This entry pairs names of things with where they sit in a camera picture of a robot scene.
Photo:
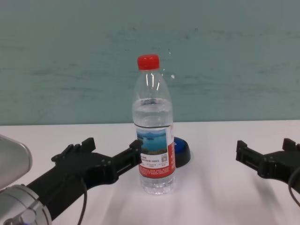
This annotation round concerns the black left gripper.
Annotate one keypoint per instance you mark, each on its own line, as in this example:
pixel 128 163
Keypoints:
pixel 70 178

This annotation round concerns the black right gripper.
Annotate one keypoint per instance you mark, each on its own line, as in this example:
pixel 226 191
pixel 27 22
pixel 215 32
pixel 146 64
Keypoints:
pixel 279 166

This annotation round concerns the blue push button black base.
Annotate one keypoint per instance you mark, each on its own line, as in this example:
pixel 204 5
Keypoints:
pixel 182 152

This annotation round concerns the clear water bottle red cap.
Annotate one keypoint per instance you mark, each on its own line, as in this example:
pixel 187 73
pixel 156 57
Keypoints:
pixel 153 131

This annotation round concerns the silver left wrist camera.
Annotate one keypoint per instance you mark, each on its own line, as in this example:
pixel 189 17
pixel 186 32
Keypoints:
pixel 11 161

